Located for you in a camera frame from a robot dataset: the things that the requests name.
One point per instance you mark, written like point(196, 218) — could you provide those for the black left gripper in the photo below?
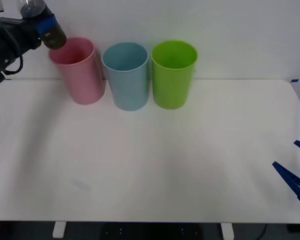
point(22, 32)

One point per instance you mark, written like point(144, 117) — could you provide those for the dark plastic bottle black cap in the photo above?
point(55, 37)

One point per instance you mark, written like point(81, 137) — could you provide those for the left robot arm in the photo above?
point(0, 57)

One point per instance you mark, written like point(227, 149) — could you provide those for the pink plastic bin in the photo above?
point(83, 80)

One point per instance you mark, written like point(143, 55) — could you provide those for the white table leg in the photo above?
point(227, 230)
point(59, 229)

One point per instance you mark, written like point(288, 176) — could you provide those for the pale blue plastic bin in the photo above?
point(130, 87)

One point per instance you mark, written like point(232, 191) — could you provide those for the green plastic bin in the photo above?
point(171, 87)

